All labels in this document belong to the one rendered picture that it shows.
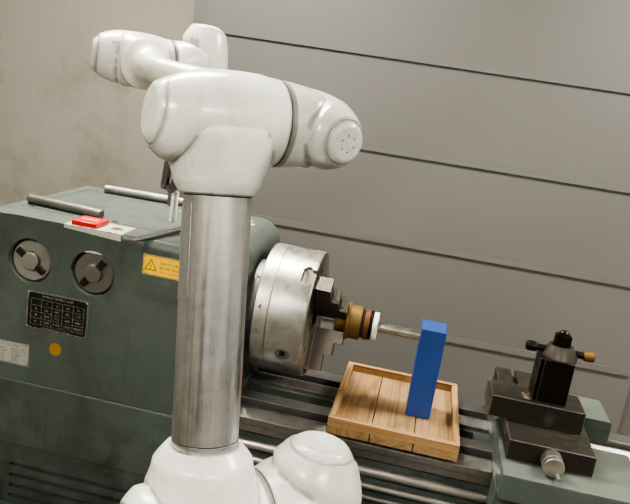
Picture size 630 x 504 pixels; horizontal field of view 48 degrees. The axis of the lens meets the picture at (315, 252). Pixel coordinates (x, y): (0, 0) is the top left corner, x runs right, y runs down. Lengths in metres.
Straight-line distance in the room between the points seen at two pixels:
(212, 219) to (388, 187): 2.61
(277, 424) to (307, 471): 0.57
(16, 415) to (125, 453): 0.28
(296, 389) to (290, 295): 0.36
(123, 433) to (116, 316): 0.28
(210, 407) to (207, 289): 0.17
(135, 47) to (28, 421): 0.90
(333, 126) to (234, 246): 0.22
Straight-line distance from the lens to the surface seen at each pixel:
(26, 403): 1.82
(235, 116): 0.98
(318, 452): 1.15
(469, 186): 3.56
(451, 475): 1.72
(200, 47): 1.58
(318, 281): 1.65
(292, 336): 1.62
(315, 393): 1.88
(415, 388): 1.75
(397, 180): 3.56
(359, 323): 1.71
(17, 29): 4.18
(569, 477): 1.62
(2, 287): 1.75
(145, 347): 1.62
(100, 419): 1.74
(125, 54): 1.50
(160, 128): 0.98
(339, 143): 1.03
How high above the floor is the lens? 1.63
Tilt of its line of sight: 13 degrees down
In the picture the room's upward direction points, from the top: 9 degrees clockwise
